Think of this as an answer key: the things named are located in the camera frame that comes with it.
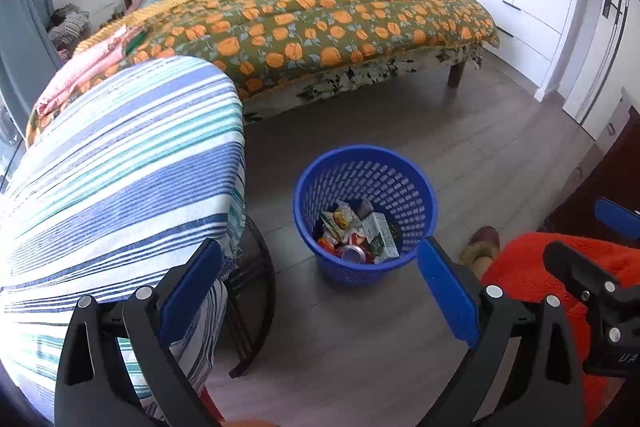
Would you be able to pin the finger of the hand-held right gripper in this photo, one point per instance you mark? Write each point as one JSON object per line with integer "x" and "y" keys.
{"x": 580, "y": 272}
{"x": 620, "y": 219}

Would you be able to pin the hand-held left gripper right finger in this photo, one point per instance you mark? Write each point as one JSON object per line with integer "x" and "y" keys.
{"x": 447, "y": 292}

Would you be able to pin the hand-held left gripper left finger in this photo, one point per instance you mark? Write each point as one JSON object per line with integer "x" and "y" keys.
{"x": 192, "y": 287}

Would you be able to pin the white green drink carton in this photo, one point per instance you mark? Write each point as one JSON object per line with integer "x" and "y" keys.
{"x": 380, "y": 237}

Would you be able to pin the crushed red can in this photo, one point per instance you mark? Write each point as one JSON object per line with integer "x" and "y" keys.
{"x": 352, "y": 253}

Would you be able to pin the red white carton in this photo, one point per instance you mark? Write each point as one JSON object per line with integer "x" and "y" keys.
{"x": 357, "y": 238}

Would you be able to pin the long red snack packet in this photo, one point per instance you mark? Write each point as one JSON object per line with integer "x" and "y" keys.
{"x": 327, "y": 244}

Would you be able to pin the blue plastic mesh basket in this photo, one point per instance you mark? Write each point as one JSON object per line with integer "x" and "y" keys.
{"x": 365, "y": 172}

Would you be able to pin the brown slipper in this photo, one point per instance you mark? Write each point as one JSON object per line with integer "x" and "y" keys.
{"x": 482, "y": 242}

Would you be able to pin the blue green striped tablecloth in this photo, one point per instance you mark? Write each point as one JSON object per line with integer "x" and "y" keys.
{"x": 115, "y": 187}

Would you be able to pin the white door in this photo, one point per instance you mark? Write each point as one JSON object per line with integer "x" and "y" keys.
{"x": 600, "y": 47}

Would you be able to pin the leaf print bed skirt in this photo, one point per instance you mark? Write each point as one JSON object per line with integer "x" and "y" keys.
{"x": 370, "y": 74}

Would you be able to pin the folded pink striped cloth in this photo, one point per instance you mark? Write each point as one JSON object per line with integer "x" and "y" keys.
{"x": 80, "y": 67}

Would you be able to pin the folded green cloth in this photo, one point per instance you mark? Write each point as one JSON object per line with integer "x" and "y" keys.
{"x": 136, "y": 41}

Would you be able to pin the pile of clothes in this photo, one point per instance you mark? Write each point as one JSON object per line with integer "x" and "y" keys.
{"x": 67, "y": 27}

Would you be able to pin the blue grey curtain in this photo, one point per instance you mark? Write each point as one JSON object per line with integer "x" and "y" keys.
{"x": 25, "y": 47}

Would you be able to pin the bed with orange-flower quilt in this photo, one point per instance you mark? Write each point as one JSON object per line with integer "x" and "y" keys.
{"x": 325, "y": 22}

